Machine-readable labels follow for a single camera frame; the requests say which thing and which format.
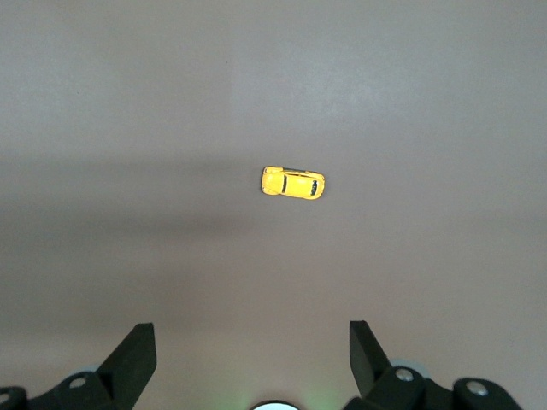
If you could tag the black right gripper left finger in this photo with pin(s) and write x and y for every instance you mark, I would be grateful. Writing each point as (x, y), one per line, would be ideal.
(124, 367)

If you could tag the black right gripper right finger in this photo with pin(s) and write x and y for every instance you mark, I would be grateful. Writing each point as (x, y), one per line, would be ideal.
(372, 367)

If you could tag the yellow beetle toy car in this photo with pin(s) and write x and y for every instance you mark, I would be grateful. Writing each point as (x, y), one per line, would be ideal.
(292, 184)

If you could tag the brown table mat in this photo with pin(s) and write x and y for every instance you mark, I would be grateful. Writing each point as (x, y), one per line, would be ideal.
(273, 85)

